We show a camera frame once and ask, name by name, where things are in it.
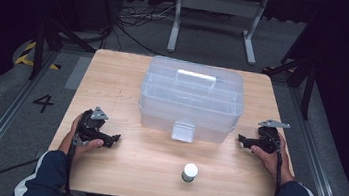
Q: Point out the black metal stand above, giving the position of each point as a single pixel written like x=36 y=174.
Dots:
x=307 y=90
x=38 y=44

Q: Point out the person's right hand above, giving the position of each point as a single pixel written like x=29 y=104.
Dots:
x=280 y=164

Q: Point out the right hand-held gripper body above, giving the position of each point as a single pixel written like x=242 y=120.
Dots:
x=268 y=141

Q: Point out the person's left hand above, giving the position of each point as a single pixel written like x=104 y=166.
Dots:
x=80 y=149

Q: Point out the grey floor patch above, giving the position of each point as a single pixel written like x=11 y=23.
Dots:
x=78 y=72

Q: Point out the small bottle with white cap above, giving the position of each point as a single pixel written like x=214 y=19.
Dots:
x=190 y=172

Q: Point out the clear plastic storage box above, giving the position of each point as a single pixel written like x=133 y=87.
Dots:
x=190 y=100

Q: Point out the yellow black floor tape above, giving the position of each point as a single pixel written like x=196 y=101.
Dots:
x=22 y=59

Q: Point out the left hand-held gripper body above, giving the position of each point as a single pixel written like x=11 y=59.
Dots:
x=86 y=126

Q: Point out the grey metal stand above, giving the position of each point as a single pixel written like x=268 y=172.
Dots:
x=219 y=3

